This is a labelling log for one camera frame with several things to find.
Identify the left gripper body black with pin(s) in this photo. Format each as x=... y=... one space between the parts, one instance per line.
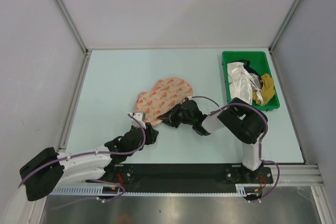
x=148 y=136

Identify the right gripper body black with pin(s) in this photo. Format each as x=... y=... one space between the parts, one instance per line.
x=182 y=118

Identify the pink floral mesh laundry bag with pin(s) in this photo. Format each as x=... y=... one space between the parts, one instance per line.
x=165 y=94

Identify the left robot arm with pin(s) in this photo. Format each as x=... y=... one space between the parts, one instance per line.
x=50 y=169

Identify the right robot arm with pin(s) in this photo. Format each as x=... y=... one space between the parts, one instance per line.
x=246 y=123

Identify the white satin bra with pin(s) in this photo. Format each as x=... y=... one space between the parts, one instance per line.
x=241 y=83

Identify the grey black bra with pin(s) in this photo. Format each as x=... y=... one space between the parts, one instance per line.
x=255 y=75

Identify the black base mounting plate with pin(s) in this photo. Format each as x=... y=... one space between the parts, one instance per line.
x=178 y=175

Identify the mustard yellow garment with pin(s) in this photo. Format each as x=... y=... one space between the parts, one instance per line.
x=263 y=96

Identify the green plastic bin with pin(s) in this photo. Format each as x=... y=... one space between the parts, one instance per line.
x=258 y=61

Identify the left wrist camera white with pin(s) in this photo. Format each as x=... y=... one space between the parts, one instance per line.
x=137 y=119

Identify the white slotted cable duct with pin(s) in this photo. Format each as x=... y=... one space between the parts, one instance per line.
x=104 y=190

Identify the aluminium front frame rail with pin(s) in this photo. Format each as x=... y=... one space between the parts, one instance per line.
x=300 y=175

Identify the left aluminium frame post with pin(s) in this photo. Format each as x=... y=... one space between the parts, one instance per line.
x=70 y=24

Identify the aluminium frame post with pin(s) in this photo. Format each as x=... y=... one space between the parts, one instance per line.
x=289 y=16
x=70 y=24

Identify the right aluminium frame post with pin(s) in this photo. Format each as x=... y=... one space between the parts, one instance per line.
x=289 y=16

